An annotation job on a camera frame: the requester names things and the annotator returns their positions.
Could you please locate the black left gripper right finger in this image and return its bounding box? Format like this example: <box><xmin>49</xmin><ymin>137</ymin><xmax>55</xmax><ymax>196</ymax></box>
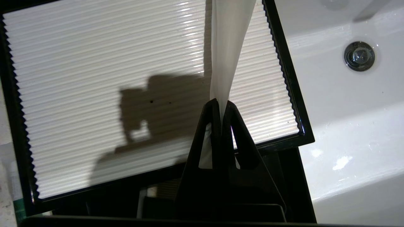
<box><xmin>222</xmin><ymin>100</ymin><xmax>286</xmax><ymax>222</ymax></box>

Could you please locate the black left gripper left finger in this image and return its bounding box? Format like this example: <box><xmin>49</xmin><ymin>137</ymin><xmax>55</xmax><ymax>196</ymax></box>
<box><xmin>173</xmin><ymin>98</ymin><xmax>228</xmax><ymax>222</ymax></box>

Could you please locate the chrome sink drain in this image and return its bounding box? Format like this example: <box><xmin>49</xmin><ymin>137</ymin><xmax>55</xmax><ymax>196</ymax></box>
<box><xmin>344</xmin><ymin>41</ymin><xmax>376</xmax><ymax>72</ymax></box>

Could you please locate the black amenity drawer box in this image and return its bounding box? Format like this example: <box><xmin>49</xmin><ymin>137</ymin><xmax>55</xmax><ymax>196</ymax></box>
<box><xmin>0</xmin><ymin>0</ymin><xmax>315</xmax><ymax>218</ymax></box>

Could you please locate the white ribbed tray mat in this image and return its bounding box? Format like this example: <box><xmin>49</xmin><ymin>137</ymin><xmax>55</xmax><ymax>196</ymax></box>
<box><xmin>3</xmin><ymin>0</ymin><xmax>305</xmax><ymax>200</ymax></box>

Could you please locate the white rectangular sink basin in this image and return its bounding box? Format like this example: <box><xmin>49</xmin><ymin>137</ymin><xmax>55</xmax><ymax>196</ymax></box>
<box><xmin>274</xmin><ymin>0</ymin><xmax>404</xmax><ymax>226</ymax></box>

